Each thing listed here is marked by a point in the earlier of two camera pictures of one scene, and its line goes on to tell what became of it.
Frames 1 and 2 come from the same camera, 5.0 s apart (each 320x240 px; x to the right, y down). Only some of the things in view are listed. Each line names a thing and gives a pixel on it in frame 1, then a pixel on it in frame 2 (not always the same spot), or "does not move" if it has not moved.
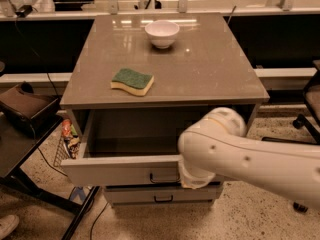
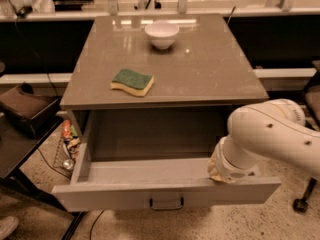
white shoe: [8, 224] does not move
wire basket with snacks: [69, 145] does not move
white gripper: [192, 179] → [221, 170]
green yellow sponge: [137, 83] does not move
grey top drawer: [129, 147] → [159, 183]
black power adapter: [26, 9] does not move
